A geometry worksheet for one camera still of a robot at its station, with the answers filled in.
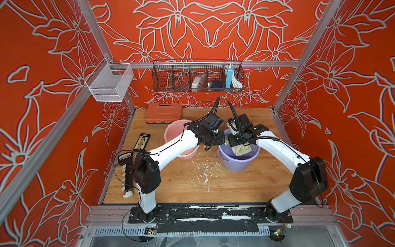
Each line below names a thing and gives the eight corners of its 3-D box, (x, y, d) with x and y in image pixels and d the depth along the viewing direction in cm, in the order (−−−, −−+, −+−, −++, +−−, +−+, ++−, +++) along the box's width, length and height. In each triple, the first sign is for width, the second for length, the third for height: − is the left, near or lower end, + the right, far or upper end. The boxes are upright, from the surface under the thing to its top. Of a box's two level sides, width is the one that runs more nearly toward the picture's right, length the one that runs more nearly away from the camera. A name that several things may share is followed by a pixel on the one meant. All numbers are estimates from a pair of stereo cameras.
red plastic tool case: (144, 124, 111) (142, 120, 108) (149, 106, 123) (148, 102, 120) (181, 124, 111) (181, 120, 107) (183, 106, 123) (182, 102, 120)
